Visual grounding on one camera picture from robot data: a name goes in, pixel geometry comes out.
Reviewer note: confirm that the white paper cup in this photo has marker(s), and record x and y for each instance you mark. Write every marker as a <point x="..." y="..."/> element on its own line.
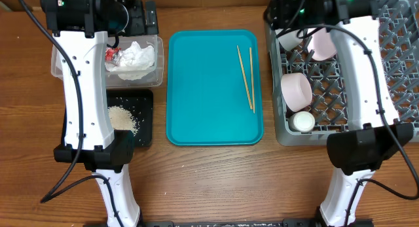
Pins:
<point x="302" y="121"/>

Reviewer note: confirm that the pile of rice grains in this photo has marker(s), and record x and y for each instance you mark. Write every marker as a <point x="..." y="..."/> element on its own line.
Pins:
<point x="122" y="119"/>

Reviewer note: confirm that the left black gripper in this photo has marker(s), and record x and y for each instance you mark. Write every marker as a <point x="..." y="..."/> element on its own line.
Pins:
<point x="139" y="10"/>

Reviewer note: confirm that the grey round bowl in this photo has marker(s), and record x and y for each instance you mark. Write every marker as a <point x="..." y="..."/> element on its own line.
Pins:
<point x="288" y="41"/>

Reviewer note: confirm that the black rail at table edge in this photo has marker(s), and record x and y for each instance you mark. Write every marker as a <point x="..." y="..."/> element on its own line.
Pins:
<point x="229" y="223"/>

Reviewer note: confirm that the red foil snack wrapper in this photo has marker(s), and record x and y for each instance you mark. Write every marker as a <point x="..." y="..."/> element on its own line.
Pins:
<point x="112" y="55"/>

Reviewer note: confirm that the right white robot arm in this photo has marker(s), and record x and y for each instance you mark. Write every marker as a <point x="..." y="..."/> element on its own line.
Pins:
<point x="375" y="132"/>

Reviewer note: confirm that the clear plastic waste bin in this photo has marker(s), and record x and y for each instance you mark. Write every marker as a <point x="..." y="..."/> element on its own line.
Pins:
<point x="147" y="76"/>

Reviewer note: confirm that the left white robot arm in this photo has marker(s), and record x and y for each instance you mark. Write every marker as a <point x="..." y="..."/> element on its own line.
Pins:
<point x="79" y="29"/>

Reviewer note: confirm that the small pink bowl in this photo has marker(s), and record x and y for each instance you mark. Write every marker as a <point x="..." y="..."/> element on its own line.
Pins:
<point x="296" y="91"/>

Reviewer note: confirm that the large white round plate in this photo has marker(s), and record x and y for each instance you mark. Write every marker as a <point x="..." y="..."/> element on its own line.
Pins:
<point x="322" y="45"/>

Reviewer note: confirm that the black tray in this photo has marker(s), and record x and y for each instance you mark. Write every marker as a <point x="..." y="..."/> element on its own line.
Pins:
<point x="137" y="102"/>

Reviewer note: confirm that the crumpled white tissue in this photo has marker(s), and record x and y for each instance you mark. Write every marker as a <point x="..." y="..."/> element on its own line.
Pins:
<point x="135" y="62"/>

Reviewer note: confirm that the teal plastic tray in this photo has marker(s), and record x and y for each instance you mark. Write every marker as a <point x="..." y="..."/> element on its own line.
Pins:
<point x="206" y="98"/>

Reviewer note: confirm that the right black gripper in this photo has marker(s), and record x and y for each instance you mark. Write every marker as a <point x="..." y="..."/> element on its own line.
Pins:
<point x="273" y="12"/>

